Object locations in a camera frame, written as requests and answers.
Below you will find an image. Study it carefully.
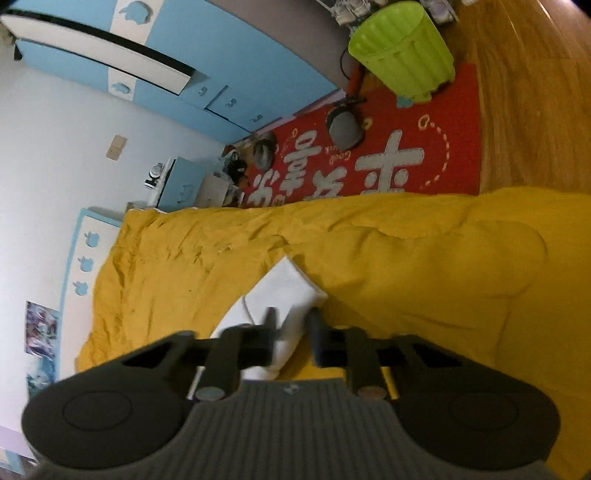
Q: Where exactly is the beige wall switch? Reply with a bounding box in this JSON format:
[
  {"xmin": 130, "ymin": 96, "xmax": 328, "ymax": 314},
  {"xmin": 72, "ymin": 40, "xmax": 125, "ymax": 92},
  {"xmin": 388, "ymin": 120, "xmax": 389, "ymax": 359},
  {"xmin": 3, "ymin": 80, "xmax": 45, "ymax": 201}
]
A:
[{"xmin": 106, "ymin": 134, "xmax": 128, "ymax": 162}]

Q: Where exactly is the blue nightstand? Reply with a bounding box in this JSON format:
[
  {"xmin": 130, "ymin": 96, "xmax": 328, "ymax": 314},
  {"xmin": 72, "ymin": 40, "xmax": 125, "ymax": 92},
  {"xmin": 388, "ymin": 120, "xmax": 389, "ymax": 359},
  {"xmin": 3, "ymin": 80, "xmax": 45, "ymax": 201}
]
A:
[{"xmin": 156, "ymin": 157, "xmax": 209, "ymax": 211}]

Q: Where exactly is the black cable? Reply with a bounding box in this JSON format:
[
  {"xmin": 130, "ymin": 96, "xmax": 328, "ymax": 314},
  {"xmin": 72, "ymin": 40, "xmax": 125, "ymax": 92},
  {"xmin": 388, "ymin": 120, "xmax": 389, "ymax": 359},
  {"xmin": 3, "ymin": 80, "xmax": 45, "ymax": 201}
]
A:
[{"xmin": 340, "ymin": 46, "xmax": 359, "ymax": 80}]

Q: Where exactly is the cardboard box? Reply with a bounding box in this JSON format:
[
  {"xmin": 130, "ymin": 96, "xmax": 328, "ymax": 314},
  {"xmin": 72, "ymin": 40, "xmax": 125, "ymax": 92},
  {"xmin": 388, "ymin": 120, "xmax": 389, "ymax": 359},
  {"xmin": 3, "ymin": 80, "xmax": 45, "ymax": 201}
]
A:
[{"xmin": 196, "ymin": 172, "xmax": 241, "ymax": 209}]

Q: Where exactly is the teal figure wall poster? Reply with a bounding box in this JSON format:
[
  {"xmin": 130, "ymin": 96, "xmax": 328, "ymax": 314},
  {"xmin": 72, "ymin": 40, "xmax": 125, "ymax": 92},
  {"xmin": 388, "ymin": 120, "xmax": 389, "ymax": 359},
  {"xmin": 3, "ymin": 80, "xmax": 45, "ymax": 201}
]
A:
[{"xmin": 25, "ymin": 356, "xmax": 59, "ymax": 398}]

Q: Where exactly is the red printed rug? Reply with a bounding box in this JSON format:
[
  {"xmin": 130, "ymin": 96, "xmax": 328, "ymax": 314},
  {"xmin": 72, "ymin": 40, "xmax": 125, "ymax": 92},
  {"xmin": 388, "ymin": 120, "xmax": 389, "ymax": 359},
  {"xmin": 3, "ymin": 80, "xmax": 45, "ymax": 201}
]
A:
[{"xmin": 236, "ymin": 62, "xmax": 484, "ymax": 209}]

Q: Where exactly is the red pole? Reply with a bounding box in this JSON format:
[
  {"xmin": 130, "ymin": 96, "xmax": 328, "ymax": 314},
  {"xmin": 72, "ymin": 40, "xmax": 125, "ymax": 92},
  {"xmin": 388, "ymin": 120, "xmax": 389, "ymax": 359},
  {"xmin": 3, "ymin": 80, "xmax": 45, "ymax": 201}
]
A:
[{"xmin": 348, "ymin": 62, "xmax": 365, "ymax": 96}]

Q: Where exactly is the blue and white wardrobe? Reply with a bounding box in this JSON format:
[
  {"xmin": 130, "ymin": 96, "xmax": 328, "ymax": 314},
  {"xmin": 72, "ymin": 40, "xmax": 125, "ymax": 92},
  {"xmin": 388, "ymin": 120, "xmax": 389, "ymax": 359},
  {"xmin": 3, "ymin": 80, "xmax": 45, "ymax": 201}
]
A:
[{"xmin": 0, "ymin": 0, "xmax": 348, "ymax": 145}]

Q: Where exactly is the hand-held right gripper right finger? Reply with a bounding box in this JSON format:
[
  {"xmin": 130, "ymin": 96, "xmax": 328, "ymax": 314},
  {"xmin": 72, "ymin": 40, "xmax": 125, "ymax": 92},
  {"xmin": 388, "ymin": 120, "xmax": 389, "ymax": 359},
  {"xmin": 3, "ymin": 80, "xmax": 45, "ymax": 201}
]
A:
[{"xmin": 308, "ymin": 306, "xmax": 463, "ymax": 401}]

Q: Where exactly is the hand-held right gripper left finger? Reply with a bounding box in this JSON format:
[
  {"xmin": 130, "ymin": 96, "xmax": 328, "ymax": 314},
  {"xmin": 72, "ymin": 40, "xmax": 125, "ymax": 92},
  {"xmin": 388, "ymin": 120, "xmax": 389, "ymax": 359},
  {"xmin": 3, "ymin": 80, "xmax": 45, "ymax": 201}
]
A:
[{"xmin": 121, "ymin": 306, "xmax": 279, "ymax": 401}]

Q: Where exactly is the green ribbed waste bin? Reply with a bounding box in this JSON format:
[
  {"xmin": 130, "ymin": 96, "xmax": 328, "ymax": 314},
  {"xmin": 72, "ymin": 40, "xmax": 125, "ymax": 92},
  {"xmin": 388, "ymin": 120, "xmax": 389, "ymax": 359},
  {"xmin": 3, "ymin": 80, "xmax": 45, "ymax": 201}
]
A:
[{"xmin": 348, "ymin": 1, "xmax": 456, "ymax": 103}]

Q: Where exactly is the black white figurine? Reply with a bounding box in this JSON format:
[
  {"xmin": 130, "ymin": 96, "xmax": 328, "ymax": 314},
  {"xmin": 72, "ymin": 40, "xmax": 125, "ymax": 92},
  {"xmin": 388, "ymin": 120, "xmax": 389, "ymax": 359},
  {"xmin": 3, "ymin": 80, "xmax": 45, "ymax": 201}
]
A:
[{"xmin": 143, "ymin": 162, "xmax": 165, "ymax": 190}]

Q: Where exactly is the yellow blanket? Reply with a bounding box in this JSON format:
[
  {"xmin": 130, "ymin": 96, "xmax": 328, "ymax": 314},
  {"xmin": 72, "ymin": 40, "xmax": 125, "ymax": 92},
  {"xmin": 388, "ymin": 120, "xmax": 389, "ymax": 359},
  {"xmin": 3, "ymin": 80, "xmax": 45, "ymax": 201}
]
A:
[{"xmin": 74, "ymin": 187, "xmax": 591, "ymax": 480}]

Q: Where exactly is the purple figure wall poster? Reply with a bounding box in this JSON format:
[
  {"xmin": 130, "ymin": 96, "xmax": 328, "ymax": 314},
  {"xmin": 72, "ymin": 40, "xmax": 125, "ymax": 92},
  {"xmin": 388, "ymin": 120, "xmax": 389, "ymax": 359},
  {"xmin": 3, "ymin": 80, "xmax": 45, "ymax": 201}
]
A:
[{"xmin": 24, "ymin": 301, "xmax": 62, "ymax": 357}]

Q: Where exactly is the white garment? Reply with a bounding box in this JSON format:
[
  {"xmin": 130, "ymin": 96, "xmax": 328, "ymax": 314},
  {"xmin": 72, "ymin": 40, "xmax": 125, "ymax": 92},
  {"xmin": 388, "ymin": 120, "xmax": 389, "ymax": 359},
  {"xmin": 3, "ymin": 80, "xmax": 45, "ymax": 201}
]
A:
[{"xmin": 190, "ymin": 256, "xmax": 329, "ymax": 394}]

